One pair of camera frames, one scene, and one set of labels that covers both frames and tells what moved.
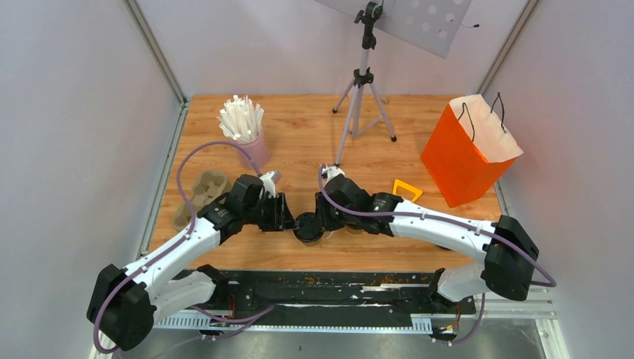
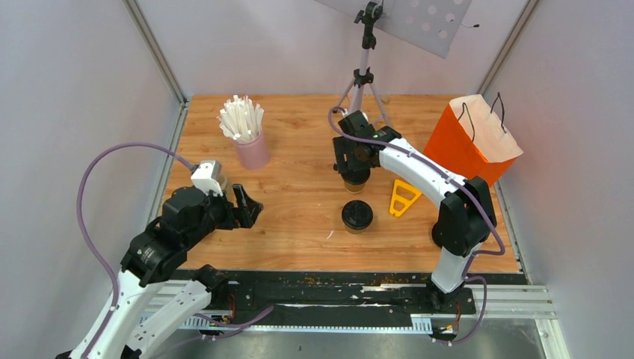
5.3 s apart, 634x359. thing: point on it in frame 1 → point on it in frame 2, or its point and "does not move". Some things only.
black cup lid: [311, 226] → [355, 176]
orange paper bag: [469, 151] does not move
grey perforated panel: [432, 25] does not move
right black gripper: [321, 209] → [342, 147]
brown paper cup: [355, 231] does not move
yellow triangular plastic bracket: [398, 183] does not move
